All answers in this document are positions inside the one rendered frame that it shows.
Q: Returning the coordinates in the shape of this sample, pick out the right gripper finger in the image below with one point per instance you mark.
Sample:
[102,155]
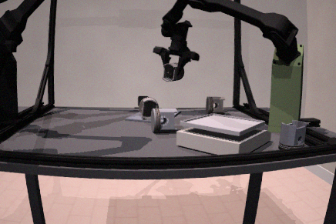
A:
[4,60]

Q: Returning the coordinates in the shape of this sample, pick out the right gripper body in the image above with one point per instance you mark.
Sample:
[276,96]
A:
[7,46]

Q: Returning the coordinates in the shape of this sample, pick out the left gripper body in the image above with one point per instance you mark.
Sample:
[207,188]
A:
[177,42]

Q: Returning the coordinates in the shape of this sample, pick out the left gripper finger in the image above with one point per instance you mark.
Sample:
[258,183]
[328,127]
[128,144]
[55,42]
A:
[165,58]
[181,64]

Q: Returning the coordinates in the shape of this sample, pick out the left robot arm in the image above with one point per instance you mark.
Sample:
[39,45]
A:
[278,27]

